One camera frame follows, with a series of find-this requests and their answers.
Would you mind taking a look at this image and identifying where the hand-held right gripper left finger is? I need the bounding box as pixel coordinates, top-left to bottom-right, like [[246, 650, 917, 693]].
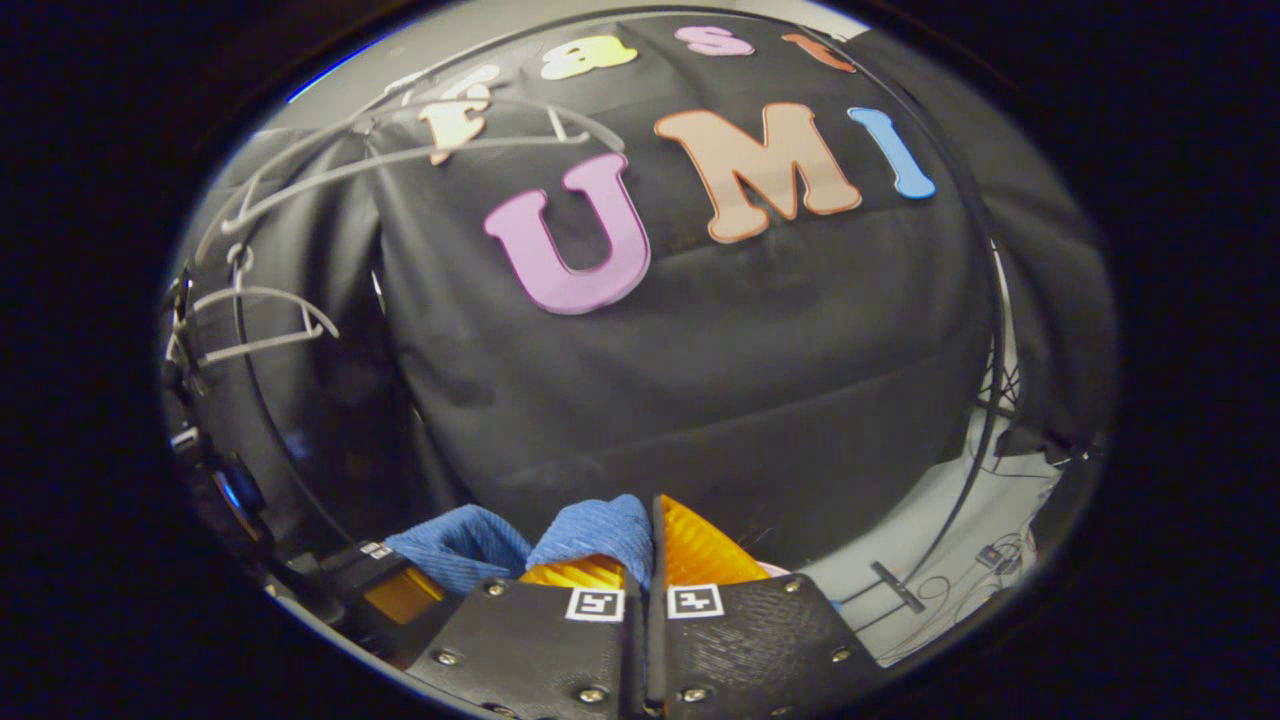
[[403, 553, 649, 720]]

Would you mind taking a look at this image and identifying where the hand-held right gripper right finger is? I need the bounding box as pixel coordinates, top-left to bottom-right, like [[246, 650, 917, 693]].
[[648, 493, 889, 720]]

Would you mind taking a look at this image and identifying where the blue knit jacket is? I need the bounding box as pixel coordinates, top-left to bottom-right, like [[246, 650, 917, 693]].
[[385, 493, 656, 598]]

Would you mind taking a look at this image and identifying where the white plastic clothes hanger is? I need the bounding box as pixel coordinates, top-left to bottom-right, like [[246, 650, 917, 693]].
[[165, 245, 341, 366], [195, 95, 626, 261]]

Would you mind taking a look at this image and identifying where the black tripod stand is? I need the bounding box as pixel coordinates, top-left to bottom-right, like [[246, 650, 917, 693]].
[[975, 345, 1031, 471]]

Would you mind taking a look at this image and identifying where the black clothes rail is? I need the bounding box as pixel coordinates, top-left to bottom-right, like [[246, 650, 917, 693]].
[[230, 10, 1006, 613]]

